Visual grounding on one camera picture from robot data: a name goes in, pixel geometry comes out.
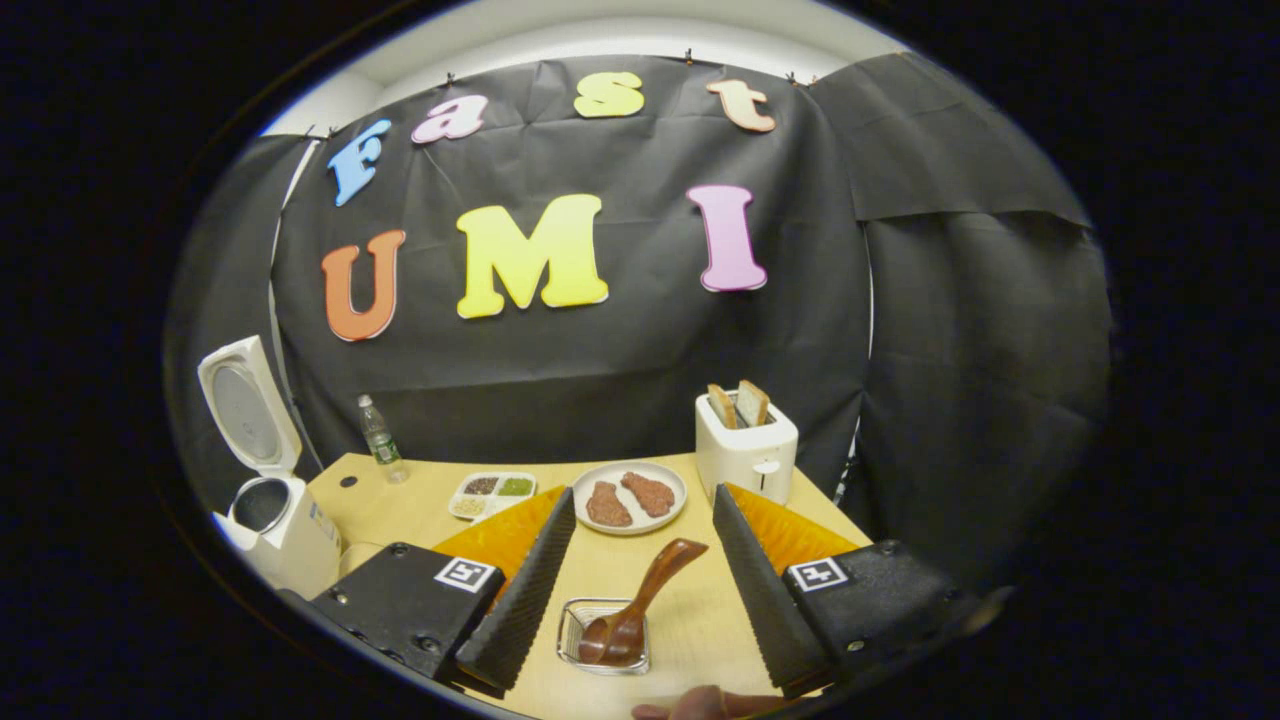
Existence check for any brown wooden spoon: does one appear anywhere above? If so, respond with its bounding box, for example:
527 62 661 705
578 538 709 667

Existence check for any clear plastic water bottle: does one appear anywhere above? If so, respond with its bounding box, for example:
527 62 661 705
358 394 409 485

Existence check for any round white plate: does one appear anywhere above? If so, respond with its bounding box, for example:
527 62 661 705
572 460 689 537

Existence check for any metal wire chopstick holder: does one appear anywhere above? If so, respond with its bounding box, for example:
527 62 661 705
556 598 652 676

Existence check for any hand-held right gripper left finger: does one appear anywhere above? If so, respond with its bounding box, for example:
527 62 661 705
310 487 578 693

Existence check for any white rice cooker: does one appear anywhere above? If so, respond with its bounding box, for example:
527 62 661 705
197 335 343 601

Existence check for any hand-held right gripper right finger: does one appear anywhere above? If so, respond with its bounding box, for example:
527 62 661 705
712 483 986 699

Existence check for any brown meat piece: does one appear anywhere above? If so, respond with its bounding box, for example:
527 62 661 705
586 481 634 528
620 472 677 519

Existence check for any white toaster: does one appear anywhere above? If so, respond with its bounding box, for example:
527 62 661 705
694 395 800 506

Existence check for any white divided bean dish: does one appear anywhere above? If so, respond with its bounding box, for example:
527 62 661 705
448 471 538 523

